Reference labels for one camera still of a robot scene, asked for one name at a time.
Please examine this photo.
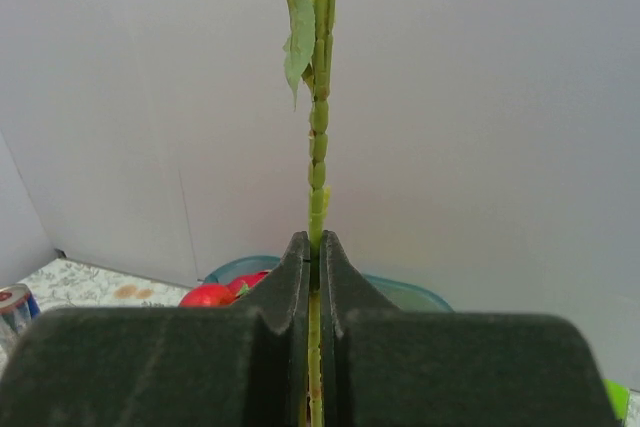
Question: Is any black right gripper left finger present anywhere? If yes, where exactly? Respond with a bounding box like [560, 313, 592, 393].
[1, 232, 310, 426]

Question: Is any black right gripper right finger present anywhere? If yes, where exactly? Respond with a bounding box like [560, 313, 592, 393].
[319, 232, 617, 427]

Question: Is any green leafy flower stem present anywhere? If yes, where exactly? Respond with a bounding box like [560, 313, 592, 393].
[283, 0, 336, 426]

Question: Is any red dragon fruit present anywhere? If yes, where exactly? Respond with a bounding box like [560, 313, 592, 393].
[179, 270, 270, 307]

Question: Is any blue plastic fruit container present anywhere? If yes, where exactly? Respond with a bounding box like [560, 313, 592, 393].
[202, 255, 453, 312]

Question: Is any silver drink can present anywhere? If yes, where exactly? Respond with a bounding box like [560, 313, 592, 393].
[0, 283, 40, 355]

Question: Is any black green razor package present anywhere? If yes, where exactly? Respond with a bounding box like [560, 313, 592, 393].
[604, 379, 630, 426]

